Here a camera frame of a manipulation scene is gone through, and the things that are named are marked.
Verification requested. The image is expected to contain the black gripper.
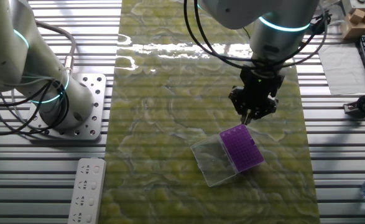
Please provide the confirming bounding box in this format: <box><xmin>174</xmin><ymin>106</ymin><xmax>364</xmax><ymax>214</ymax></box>
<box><xmin>228</xmin><ymin>67</ymin><xmax>285</xmax><ymax>125</ymax></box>

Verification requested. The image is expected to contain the purple pipette tip rack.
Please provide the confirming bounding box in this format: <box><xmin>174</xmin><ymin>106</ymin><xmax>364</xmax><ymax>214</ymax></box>
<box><xmin>218</xmin><ymin>123</ymin><xmax>266</xmax><ymax>174</ymax></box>

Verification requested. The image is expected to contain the clear plastic rack lid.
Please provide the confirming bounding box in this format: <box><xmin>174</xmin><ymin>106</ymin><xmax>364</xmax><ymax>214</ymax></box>
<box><xmin>190</xmin><ymin>134</ymin><xmax>238</xmax><ymax>187</ymax></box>

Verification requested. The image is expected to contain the green marble pattern mat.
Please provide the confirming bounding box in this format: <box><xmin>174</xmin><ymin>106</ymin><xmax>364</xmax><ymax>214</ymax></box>
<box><xmin>98</xmin><ymin>0</ymin><xmax>321</xmax><ymax>224</ymax></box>

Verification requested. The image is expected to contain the white paper sheet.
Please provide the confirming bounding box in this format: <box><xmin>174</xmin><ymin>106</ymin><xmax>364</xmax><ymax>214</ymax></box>
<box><xmin>316</xmin><ymin>42</ymin><xmax>365</xmax><ymax>96</ymax></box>

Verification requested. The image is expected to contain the clear glass beaker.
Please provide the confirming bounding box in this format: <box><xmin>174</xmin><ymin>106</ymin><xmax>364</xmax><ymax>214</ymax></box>
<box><xmin>325</xmin><ymin>2</ymin><xmax>346</xmax><ymax>35</ymax></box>

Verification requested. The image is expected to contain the small wooden cube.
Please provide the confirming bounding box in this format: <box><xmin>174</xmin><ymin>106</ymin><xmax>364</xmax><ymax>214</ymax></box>
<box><xmin>349</xmin><ymin>8</ymin><xmax>365</xmax><ymax>24</ymax></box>

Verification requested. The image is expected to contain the white device with knob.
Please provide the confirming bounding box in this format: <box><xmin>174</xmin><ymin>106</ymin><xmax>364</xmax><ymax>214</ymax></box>
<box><xmin>342</xmin><ymin>0</ymin><xmax>365</xmax><ymax>10</ymax></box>

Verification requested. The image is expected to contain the metal robot mounting plate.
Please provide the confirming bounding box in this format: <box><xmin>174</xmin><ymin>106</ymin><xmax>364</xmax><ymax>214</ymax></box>
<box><xmin>25</xmin><ymin>73</ymin><xmax>108</xmax><ymax>141</ymax></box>

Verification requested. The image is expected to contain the white power strip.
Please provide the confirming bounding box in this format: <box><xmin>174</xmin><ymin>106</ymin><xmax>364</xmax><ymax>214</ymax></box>
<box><xmin>67</xmin><ymin>157</ymin><xmax>107</xmax><ymax>224</ymax></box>

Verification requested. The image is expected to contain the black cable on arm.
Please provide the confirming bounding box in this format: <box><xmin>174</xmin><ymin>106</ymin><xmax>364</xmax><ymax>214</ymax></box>
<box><xmin>183</xmin><ymin>0</ymin><xmax>331</xmax><ymax>71</ymax></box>

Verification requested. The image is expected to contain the black cable bundle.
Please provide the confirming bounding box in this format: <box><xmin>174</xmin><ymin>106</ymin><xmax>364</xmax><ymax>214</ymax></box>
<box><xmin>0</xmin><ymin>77</ymin><xmax>70</xmax><ymax>136</ymax></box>

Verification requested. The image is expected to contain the thick grey robot cable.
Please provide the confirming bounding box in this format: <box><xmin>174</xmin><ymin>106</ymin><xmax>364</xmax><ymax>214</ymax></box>
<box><xmin>34</xmin><ymin>20</ymin><xmax>77</xmax><ymax>75</ymax></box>

